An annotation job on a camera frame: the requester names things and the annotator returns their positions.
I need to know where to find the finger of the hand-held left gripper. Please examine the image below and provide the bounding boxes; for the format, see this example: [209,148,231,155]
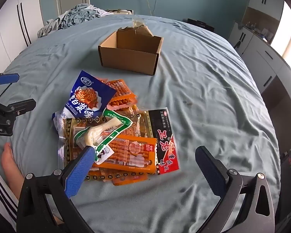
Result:
[0,98,37,122]
[0,70,20,90]

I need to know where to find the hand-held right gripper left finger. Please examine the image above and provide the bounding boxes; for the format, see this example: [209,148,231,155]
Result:
[16,145,97,233]

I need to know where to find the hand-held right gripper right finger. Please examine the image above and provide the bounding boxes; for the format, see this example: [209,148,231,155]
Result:
[195,146,275,233]

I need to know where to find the clear bag of gold packets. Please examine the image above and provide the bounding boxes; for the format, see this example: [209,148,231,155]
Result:
[56,116,88,173]

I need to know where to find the green white chicken foot packet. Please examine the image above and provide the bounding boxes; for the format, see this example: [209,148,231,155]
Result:
[74,110,134,163]

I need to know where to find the orange printed snack packet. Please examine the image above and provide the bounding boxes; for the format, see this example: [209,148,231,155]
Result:
[92,134,158,173]
[112,172,148,186]

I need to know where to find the large black red snack bag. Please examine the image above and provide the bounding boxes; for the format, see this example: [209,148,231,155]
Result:
[116,107,180,175]

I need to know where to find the blue snack packet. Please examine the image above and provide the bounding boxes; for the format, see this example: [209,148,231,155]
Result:
[52,70,117,127]

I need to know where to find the pink-orange stick snack packet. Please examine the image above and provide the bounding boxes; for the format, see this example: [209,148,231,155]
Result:
[107,93,138,111]
[96,77,132,100]

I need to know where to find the brown cardboard box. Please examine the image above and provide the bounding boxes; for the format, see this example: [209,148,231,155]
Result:
[98,27,164,76]

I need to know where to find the white wardrobe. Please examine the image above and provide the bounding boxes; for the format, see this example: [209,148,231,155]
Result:
[0,0,45,76]

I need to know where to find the person's dark striped shorts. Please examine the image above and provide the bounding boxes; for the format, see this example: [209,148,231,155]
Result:
[0,160,18,233]

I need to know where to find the light blue bed sheet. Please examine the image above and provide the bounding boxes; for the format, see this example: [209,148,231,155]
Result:
[0,15,282,233]

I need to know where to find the crumpled blue grey bedding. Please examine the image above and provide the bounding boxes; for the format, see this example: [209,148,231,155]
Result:
[37,3,112,38]

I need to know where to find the dark desk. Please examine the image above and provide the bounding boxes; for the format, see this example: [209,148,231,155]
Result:
[261,63,291,224]

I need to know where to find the white lower cabinet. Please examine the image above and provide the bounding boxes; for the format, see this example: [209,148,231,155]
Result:
[228,22,289,93]

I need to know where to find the clear plastic packet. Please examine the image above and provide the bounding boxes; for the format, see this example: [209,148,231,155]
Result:
[130,17,146,30]

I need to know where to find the black case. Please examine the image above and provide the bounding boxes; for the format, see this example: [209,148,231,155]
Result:
[183,18,215,32]

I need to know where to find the cluster of small bottles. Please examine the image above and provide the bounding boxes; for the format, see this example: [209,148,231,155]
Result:
[238,22,274,43]

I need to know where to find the bright window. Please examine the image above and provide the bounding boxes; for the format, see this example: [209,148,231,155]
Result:
[270,1,291,61]

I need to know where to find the yellow cable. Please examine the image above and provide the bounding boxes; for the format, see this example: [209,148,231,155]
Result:
[143,0,152,16]

